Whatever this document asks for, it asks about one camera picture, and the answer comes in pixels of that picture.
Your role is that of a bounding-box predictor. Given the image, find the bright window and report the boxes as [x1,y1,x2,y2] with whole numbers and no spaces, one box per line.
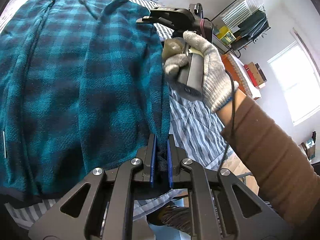
[267,41,319,126]

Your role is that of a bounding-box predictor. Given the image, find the striped cloth on rack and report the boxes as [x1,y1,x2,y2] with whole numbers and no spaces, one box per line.
[220,0,264,29]

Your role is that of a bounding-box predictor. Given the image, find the blue striped bed quilt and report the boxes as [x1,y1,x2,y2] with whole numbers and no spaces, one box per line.
[0,0,234,230]

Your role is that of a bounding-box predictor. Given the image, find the right forearm brown sleeve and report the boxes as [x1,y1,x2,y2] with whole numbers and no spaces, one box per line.
[218,91,319,230]

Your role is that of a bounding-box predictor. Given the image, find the dark green hanging clothes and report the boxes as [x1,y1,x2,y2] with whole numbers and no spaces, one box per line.
[237,10,267,40]

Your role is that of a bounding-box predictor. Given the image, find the black metal clothes rack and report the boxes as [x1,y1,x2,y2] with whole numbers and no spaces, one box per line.
[210,0,271,58]

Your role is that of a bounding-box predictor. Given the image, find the right hand grey glove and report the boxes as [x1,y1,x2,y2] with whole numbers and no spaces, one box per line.
[162,31,239,113]

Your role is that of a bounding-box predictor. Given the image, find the left forearm brown sleeve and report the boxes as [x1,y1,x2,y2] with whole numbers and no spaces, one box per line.
[146,201,192,235]

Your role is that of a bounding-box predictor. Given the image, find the teal plaid fleece jacket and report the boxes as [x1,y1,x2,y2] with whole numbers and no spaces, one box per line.
[0,0,171,202]

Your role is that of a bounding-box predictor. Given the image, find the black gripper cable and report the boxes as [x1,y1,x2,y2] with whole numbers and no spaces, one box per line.
[217,70,236,172]

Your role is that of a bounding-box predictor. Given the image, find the yellow green box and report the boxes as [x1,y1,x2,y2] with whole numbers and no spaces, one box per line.
[217,26,236,46]

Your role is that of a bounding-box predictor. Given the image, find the red and brown books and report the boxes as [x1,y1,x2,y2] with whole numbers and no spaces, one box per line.
[245,62,267,89]

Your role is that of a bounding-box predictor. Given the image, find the orange mat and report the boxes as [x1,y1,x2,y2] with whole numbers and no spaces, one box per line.
[221,55,247,94]

